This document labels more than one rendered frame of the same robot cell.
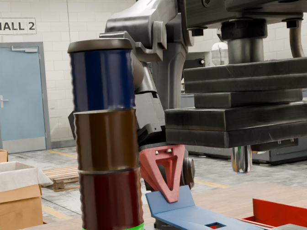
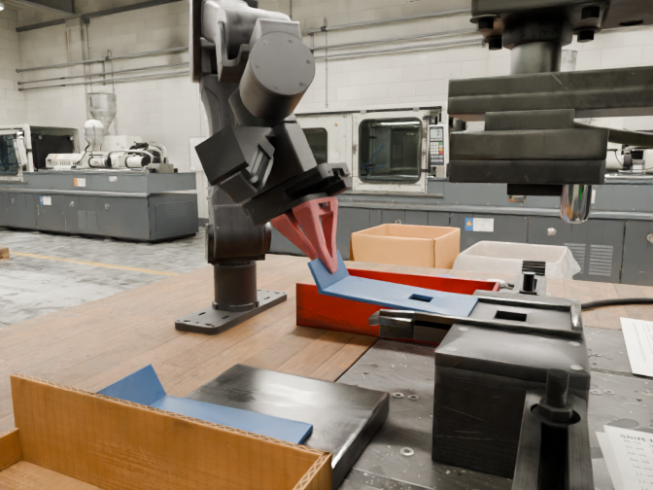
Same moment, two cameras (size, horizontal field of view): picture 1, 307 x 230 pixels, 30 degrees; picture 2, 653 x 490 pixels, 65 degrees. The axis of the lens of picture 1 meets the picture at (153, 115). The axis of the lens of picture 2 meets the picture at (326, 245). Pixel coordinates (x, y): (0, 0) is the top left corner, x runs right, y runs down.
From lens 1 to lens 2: 0.44 m
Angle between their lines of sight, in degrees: 34
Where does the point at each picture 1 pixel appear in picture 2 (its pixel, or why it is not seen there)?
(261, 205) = not seen: hidden behind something
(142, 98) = (295, 130)
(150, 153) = (315, 206)
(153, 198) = (318, 268)
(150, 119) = (309, 159)
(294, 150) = (173, 229)
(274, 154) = (154, 232)
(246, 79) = (597, 92)
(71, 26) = not seen: outside the picture
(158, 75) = (221, 115)
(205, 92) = (498, 112)
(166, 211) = (331, 285)
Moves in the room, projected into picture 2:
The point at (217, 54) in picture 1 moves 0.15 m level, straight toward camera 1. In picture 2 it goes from (90, 132) to (90, 131)
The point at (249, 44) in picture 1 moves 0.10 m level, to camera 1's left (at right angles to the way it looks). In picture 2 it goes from (558, 51) to (467, 33)
